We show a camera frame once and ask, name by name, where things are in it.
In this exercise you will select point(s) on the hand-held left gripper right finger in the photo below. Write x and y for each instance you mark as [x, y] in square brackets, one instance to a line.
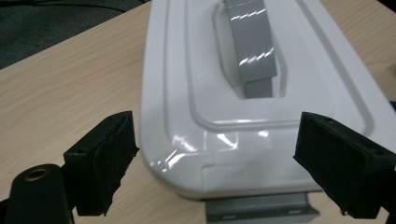
[345, 165]

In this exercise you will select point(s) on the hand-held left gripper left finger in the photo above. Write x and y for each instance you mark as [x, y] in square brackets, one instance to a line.
[99, 165]

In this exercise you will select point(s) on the brown transparent storage box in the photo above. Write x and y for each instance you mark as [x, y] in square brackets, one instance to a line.
[258, 208]

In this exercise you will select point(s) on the white box lid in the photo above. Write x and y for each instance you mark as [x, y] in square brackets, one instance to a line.
[199, 93]

